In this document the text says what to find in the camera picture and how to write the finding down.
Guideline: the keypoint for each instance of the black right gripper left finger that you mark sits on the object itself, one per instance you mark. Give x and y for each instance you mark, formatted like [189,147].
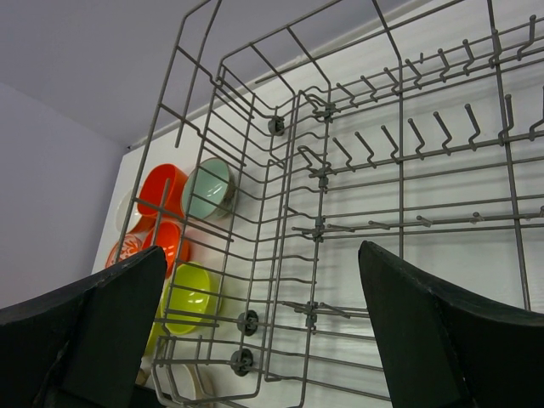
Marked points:
[81,345]

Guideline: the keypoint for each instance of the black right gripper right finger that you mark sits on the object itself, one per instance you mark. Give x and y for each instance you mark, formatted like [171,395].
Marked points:
[443,346]

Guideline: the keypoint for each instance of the grey wire dish rack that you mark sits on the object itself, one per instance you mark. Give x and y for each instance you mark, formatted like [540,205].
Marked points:
[423,134]

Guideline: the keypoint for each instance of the lime green bowl left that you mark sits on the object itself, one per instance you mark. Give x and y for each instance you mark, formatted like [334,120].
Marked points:
[155,332]

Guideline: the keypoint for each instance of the lime green bowl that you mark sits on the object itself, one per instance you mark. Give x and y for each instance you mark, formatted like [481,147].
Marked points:
[155,332]
[190,298]

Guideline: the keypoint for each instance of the lime green bowl right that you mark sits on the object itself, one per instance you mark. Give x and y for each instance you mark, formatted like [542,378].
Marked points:
[190,298]

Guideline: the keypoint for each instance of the small white bowl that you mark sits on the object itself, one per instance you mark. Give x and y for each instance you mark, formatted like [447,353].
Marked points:
[122,211]

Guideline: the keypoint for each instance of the orange round bowl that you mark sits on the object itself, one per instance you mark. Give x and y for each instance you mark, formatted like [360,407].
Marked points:
[168,238]

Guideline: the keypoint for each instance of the orange square bowl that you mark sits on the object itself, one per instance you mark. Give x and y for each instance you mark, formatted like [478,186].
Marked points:
[165,178]

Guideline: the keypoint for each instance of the pale green ceramic bowl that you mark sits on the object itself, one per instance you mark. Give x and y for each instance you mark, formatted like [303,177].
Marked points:
[210,191]

